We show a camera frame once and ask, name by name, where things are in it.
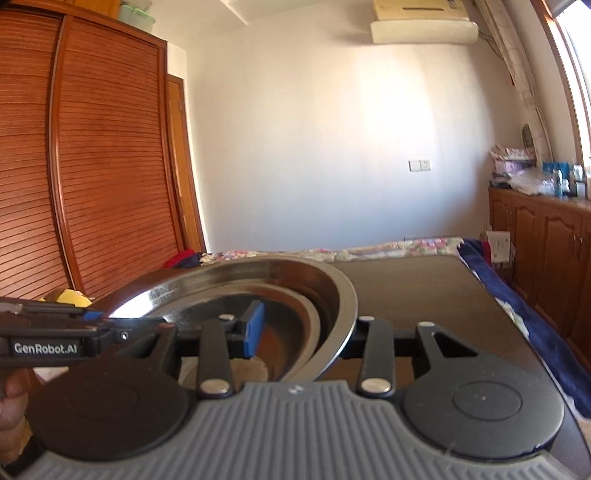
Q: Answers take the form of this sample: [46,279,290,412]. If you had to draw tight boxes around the red cloth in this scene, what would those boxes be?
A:
[164,249,197,268]

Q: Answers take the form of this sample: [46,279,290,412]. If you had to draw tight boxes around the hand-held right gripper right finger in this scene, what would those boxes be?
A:
[344,316,478,398]

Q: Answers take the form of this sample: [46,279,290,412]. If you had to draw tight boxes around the patterned beige curtain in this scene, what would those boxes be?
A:
[475,0,553,162]

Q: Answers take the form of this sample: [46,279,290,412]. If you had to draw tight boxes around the dark blue blanket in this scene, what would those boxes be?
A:
[459,237,591,418]

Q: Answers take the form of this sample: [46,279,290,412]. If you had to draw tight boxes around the yellow plush toy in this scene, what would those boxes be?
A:
[39,288,93,308]

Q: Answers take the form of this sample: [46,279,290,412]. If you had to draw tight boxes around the white air conditioner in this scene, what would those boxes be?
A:
[369,0,479,45]

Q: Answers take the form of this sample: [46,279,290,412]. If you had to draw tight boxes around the stack of boxes and cloths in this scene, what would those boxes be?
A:
[489,144,539,190]

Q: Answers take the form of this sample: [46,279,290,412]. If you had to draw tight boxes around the floral bed quilt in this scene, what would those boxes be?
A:
[201,237,465,266]

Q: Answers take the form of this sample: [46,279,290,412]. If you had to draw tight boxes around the row of toiletry bottles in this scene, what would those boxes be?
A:
[540,161,591,200]

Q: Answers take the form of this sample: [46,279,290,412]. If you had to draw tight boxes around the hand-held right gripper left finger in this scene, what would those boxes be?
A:
[152,301,266,398]

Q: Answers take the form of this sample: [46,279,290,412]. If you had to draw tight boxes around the wooden louvered wardrobe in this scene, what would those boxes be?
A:
[0,0,206,305]

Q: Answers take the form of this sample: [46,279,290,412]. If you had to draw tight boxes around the clear plastic bags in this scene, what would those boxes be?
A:
[508,168,555,197]

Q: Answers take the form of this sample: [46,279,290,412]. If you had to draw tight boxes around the person's left hand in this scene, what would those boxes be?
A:
[0,370,32,446]

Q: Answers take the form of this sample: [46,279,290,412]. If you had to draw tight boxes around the wooden cabinet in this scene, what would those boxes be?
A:
[488,185,591,356]

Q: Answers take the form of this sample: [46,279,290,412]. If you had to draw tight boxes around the white paper bag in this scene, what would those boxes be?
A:
[482,230,512,265]

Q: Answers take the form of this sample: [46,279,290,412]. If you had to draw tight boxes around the medium stainless steel bowl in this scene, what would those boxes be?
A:
[159,294,324,381]

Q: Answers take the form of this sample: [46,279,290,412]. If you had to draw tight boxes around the large stainless steel bowl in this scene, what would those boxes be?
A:
[95,256,359,383]

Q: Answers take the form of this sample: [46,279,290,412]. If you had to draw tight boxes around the wooden door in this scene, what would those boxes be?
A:
[165,76,207,254]

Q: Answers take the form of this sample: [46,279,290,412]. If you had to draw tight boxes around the dark window blind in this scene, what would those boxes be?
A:
[549,0,591,19]

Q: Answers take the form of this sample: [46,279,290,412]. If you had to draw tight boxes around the green plastic storage box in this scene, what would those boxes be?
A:
[117,0,156,34]

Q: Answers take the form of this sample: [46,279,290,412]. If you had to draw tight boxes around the bright window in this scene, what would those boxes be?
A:
[538,0,591,167]

